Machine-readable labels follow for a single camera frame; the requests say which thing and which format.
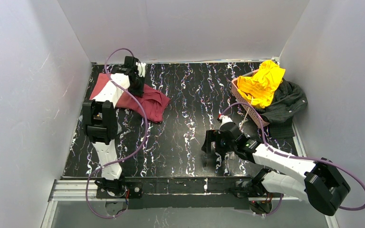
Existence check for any maroon garment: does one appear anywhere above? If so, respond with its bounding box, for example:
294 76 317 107
115 85 170 123

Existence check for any coral pink t-shirt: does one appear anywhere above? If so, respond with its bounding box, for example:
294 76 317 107
89 73 133 109

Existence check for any pink laundry basket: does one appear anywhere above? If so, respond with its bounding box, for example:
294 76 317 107
231 70 269 128

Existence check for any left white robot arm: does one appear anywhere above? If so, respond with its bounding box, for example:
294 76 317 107
82 56 144 196

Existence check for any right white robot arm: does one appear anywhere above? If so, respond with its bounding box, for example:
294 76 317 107
202 119 351 216

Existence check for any yellow garment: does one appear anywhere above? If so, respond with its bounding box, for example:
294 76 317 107
237 60 286 109

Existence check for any black garment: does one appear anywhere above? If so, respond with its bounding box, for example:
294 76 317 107
257 79 308 139

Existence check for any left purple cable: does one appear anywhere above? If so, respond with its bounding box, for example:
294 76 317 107
85 48 149 220

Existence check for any purple cable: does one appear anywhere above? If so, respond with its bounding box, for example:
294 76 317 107
85 48 149 220
219 102 365 217

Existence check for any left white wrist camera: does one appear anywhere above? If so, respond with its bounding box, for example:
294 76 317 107
136 62 147 77

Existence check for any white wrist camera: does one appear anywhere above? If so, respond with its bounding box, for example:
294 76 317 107
218 115 232 129
136 62 147 77

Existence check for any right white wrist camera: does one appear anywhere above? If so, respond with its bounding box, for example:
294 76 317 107
218 115 232 129

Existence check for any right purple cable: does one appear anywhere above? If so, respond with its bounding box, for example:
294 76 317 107
219 102 365 217

